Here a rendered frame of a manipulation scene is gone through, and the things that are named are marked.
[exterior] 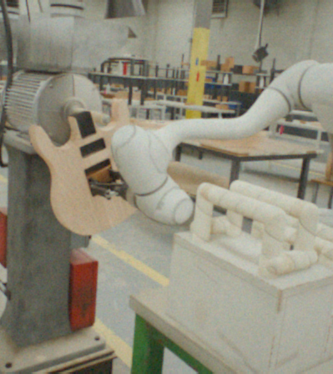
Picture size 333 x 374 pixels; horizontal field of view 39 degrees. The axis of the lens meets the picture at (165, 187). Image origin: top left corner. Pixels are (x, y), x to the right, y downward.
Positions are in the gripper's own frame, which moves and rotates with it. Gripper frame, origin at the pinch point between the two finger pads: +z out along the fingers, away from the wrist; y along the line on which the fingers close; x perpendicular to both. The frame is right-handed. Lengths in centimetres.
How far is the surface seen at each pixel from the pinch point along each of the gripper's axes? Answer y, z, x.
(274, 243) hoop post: -17, -86, 16
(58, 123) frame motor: -1.6, 18.0, 16.6
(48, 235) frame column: -11.8, 34.0, -27.7
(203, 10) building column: 716, 728, -42
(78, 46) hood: -2.0, -10.5, 42.4
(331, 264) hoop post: -3, -87, 5
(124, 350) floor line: 12, 49, -116
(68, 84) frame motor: 5.6, 18.2, 28.1
